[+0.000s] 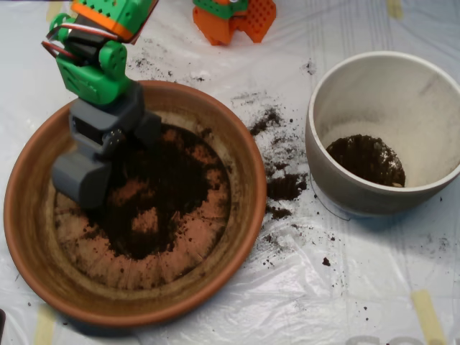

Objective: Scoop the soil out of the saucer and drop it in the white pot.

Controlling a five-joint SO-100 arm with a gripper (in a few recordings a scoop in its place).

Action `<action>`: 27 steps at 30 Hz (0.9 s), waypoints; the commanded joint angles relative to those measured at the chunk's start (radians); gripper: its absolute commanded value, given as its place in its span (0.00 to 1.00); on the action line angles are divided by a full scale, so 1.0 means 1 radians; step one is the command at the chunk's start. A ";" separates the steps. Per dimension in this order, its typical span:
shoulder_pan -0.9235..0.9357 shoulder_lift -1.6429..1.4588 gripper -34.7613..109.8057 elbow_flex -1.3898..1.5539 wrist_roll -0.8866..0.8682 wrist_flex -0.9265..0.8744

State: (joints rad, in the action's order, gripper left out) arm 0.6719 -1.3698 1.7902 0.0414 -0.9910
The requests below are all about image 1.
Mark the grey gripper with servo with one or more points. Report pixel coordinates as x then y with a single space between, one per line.
94 141

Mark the dark soil heap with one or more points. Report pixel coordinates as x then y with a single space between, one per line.
161 187

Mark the orange green robot base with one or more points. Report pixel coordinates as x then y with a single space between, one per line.
215 28

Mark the green orange robot arm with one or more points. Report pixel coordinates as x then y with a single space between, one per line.
93 82

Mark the terracotta plant saucer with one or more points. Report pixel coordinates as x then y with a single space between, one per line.
36 233

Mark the spilled soil patch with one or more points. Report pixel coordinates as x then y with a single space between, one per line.
284 188

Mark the small dark brown crumb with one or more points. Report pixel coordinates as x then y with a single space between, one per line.
326 261

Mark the white ceramic pot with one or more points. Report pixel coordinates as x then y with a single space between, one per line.
395 108

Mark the beige masking tape strip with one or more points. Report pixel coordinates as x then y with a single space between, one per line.
427 316
44 327
394 9
52 9

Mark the black object at edge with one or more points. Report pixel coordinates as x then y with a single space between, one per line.
2 323

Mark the clear plastic sheet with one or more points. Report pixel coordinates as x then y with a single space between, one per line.
251 316

